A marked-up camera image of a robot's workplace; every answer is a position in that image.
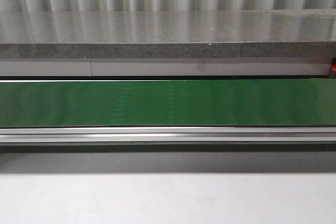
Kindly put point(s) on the green conveyor belt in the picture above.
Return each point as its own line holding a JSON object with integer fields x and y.
{"x": 242, "y": 102}

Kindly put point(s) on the grey speckled stone counter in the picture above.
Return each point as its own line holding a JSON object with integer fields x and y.
{"x": 184, "y": 44}

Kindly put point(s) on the orange red object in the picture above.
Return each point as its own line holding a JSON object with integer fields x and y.
{"x": 333, "y": 69}

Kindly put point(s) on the aluminium conveyor frame rail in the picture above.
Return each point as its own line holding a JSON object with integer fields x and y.
{"x": 167, "y": 139}

